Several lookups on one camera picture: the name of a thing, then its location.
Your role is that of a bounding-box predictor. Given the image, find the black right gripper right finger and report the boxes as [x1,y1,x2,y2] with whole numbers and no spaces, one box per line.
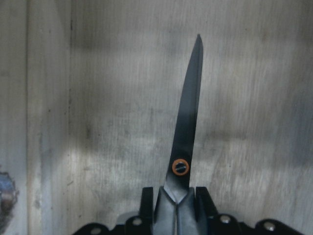
[196,187,218,218]

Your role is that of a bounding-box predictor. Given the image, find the orange grey scissors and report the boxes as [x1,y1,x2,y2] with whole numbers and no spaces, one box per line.
[152,36,203,235]

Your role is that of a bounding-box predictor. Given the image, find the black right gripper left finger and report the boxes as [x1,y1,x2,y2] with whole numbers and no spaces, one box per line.
[139,187,154,220]

